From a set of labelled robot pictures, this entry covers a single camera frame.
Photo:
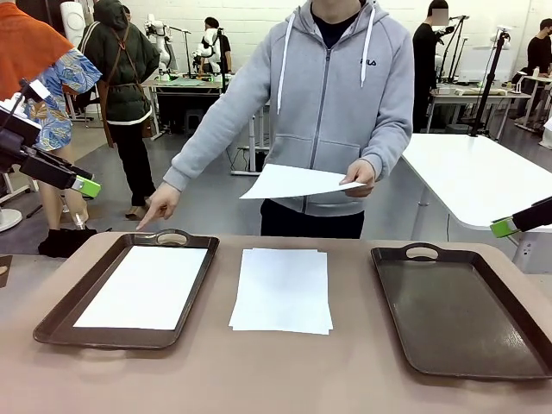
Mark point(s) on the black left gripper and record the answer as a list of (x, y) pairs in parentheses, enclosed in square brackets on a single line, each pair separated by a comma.
[(15, 142)]

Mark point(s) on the white A4 paper sheet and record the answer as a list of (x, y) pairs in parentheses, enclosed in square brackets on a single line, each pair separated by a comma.
[(142, 289)]

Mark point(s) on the white A4 paper stack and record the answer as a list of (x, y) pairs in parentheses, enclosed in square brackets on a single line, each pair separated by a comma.
[(293, 183), (282, 293)]

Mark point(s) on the person's left forearm grey sleeve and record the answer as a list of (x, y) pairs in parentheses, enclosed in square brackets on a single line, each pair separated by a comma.
[(390, 151)]

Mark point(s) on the person's right forearm grey sleeve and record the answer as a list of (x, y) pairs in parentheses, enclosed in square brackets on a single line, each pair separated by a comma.
[(194, 155)]

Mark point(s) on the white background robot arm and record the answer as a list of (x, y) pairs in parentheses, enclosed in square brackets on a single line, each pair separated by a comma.
[(209, 45), (158, 43)]

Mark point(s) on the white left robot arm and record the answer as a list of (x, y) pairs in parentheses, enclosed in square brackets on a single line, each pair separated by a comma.
[(8, 104)]

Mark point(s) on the person's right hand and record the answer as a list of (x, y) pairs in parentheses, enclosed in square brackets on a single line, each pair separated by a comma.
[(161, 200)]

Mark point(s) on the person's left hand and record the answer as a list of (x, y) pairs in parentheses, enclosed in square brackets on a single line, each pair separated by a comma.
[(362, 174)]

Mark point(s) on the grey socket panel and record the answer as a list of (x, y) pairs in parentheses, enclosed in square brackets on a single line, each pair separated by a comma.
[(535, 254)]

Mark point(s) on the white round floor base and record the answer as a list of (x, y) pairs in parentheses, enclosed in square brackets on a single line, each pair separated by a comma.
[(8, 217)]

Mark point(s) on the large white table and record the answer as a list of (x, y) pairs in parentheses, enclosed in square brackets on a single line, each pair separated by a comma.
[(474, 177)]

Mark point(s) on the black bag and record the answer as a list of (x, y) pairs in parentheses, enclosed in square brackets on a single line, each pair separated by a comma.
[(64, 243)]

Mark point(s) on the small brown board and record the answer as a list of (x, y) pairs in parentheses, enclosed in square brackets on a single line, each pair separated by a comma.
[(5, 263)]

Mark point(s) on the brown plastic serving tray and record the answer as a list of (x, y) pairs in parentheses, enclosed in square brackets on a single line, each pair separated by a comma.
[(457, 319), (56, 328)]

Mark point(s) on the person dark green hooded coat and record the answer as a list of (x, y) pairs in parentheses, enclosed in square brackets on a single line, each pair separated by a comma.
[(121, 64)]

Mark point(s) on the long background work table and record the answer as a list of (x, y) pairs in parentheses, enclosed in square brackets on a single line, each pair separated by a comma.
[(470, 94)]

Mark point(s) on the black tripod stand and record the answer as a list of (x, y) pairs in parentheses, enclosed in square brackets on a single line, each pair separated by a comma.
[(489, 86)]

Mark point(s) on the small white side desk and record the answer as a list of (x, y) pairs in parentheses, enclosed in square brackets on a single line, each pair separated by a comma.
[(537, 79)]

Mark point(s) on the black step stool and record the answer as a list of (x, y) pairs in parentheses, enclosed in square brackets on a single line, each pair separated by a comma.
[(195, 123)]

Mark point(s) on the person black sweater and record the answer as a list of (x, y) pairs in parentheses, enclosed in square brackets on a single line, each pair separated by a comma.
[(541, 52)]

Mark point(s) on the person all black clothes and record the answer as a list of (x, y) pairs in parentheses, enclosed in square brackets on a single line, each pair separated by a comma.
[(424, 64)]

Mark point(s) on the distant person black shirt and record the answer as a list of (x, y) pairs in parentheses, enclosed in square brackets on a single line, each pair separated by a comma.
[(224, 52)]

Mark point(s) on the person's torso grey zip hoodie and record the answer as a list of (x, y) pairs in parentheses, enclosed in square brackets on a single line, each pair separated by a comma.
[(319, 108)]

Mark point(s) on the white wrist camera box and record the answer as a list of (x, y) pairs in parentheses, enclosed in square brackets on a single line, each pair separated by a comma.
[(39, 89)]

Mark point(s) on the black camera boom stand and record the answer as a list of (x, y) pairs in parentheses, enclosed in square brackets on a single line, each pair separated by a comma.
[(457, 47)]

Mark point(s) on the white standing desk frame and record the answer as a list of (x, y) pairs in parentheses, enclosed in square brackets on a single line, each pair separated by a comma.
[(252, 138)]

